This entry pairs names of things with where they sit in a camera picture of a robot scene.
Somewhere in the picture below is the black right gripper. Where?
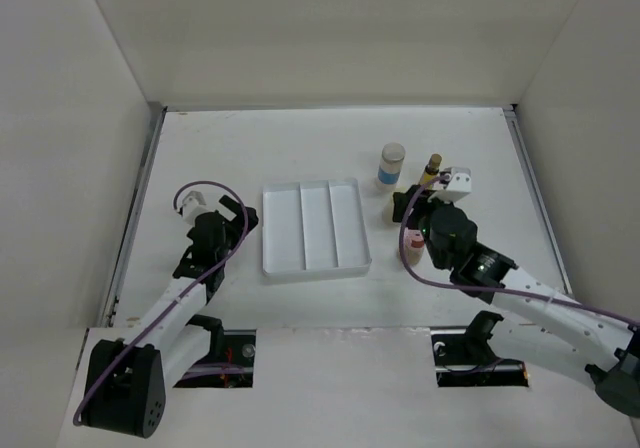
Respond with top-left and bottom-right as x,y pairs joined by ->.
393,185 -> 457,270

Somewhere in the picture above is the pink-cap condiment bottle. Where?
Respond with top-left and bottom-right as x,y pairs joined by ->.
398,229 -> 425,266

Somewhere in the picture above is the brown sauce bottle yellow label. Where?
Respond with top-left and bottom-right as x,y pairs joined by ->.
419,153 -> 442,185

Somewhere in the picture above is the grey-lid jar blue label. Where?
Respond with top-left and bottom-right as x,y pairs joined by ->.
376,142 -> 406,191

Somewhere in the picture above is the yellow-cap condiment bottle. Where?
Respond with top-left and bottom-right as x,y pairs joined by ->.
382,200 -> 395,225

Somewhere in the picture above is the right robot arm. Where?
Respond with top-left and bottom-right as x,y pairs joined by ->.
392,177 -> 639,418

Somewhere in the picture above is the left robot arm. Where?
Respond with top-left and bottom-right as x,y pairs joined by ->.
72,191 -> 259,439

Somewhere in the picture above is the white three-compartment tray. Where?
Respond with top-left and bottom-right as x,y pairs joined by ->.
262,178 -> 372,283

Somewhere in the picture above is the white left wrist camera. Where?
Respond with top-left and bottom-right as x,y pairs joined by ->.
179,191 -> 208,224

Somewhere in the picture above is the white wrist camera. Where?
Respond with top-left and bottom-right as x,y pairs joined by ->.
179,191 -> 208,224
429,167 -> 472,203

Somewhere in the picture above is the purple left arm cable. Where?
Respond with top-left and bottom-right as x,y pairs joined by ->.
72,180 -> 249,427

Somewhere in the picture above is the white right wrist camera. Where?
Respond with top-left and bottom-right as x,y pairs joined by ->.
429,167 -> 472,203

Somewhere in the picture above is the right aluminium frame rail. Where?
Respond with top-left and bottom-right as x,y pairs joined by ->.
502,105 -> 574,298

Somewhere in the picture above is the aluminium frame rail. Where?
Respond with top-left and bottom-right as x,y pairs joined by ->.
502,105 -> 574,298
96,101 -> 167,327

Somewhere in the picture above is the left aluminium frame rail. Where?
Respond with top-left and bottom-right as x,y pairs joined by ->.
96,101 -> 167,327

